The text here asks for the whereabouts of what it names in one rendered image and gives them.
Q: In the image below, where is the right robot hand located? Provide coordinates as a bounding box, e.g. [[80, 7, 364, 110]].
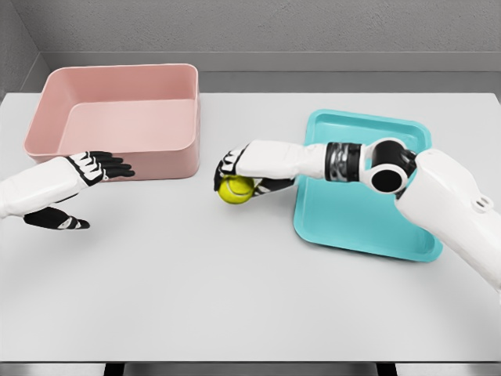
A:
[[213, 139, 305, 201]]

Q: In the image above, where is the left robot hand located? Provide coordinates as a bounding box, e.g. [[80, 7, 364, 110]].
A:
[[22, 150, 136, 231]]

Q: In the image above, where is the yellow tennis ball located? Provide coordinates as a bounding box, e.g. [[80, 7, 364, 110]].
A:
[[218, 175, 254, 205]]

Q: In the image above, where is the pink basket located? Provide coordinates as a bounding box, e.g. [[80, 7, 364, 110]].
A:
[[22, 64, 201, 182]]

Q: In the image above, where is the blue tray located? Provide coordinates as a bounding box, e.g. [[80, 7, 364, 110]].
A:
[[293, 109, 445, 264]]

